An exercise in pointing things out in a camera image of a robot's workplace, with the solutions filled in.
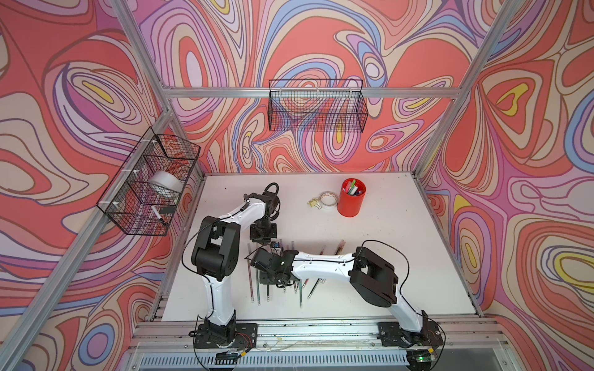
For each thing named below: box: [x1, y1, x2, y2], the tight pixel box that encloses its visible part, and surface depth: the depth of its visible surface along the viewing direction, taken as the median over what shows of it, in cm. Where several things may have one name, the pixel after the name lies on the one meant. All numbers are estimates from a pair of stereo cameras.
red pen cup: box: [337, 177, 367, 218], surface depth 104 cm
